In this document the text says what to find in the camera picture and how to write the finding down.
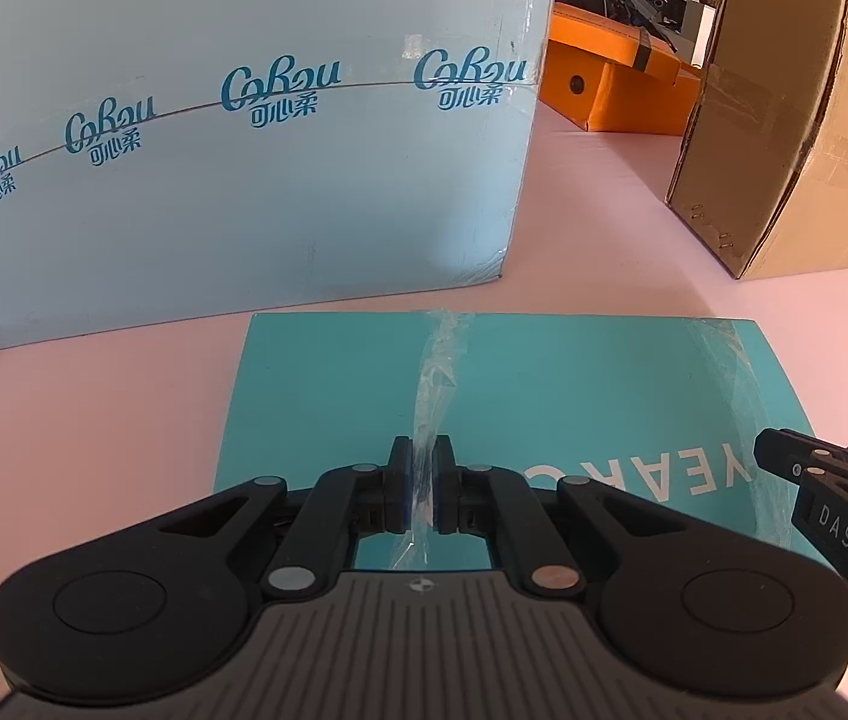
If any clear plastic wrap strip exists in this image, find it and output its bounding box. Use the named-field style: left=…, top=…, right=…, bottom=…
left=389, top=309, right=474, bottom=571

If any brown cardboard box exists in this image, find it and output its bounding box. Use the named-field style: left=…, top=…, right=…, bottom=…
left=666, top=0, right=848, bottom=280

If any large light blue carton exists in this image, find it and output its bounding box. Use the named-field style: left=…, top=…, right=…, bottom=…
left=0, top=0, right=552, bottom=349

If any orange box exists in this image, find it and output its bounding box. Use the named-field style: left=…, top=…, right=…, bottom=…
left=540, top=4, right=700, bottom=135

